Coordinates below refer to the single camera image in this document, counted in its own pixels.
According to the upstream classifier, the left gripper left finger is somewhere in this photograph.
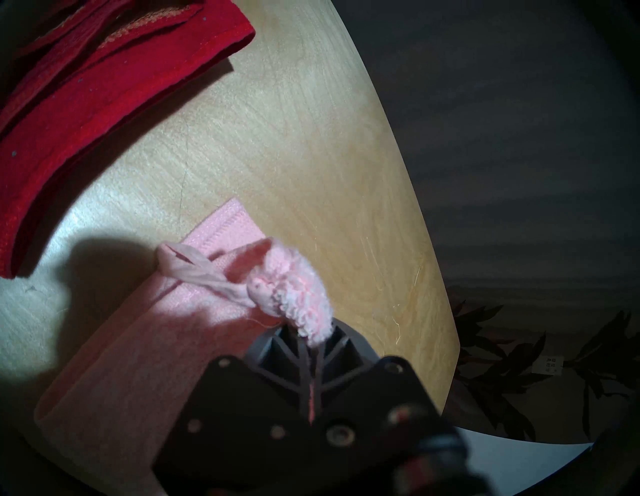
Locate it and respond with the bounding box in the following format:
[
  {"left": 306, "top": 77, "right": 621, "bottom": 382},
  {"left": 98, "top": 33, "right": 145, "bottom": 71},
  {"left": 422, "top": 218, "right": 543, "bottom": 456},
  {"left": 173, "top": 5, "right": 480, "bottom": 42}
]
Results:
[{"left": 151, "top": 330, "right": 316, "bottom": 490}]

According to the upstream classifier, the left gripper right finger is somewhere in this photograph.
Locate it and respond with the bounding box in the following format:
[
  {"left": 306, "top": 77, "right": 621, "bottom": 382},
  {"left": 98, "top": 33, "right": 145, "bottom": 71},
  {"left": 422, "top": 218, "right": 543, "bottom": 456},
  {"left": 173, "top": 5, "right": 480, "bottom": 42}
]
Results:
[{"left": 312, "top": 319, "right": 437, "bottom": 482}]

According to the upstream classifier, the plain pink towel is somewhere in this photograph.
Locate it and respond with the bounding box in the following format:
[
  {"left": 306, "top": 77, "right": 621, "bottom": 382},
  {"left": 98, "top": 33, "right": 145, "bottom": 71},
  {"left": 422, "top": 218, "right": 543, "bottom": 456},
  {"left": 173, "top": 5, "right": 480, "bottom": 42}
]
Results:
[{"left": 34, "top": 197, "right": 335, "bottom": 496}]

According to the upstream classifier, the red towel with gold pattern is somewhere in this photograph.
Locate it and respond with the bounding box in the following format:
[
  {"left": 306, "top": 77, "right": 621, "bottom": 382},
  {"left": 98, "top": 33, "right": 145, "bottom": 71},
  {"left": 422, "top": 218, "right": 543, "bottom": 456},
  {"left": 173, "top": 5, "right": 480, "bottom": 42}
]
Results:
[{"left": 0, "top": 0, "right": 257, "bottom": 280}]

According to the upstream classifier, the tall dark leafy plant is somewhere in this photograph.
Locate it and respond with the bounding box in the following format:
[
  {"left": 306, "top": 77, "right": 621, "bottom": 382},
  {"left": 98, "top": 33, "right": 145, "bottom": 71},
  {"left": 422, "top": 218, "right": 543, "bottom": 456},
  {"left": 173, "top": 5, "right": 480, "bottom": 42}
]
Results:
[{"left": 446, "top": 296, "right": 640, "bottom": 444}]

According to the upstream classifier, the white paper plant tag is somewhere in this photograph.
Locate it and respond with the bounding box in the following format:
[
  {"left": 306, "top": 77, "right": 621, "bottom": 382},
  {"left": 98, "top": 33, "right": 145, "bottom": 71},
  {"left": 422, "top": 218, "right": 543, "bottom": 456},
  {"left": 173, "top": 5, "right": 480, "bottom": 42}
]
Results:
[{"left": 531, "top": 354, "right": 565, "bottom": 376}]

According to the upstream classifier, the grey pleated curtain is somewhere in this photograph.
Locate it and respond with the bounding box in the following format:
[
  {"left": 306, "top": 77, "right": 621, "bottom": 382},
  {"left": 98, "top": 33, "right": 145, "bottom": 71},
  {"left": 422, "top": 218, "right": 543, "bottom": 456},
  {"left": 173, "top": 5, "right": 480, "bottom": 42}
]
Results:
[{"left": 330, "top": 0, "right": 640, "bottom": 306}]

